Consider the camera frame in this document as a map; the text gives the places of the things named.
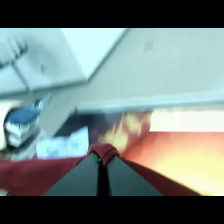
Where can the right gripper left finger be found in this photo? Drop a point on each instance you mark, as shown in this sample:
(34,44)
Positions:
(78,180)

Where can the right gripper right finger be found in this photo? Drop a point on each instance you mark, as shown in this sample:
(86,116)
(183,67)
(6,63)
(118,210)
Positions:
(128,181)

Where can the red garment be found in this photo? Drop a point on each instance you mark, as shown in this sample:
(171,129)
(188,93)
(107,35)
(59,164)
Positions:
(30,175)

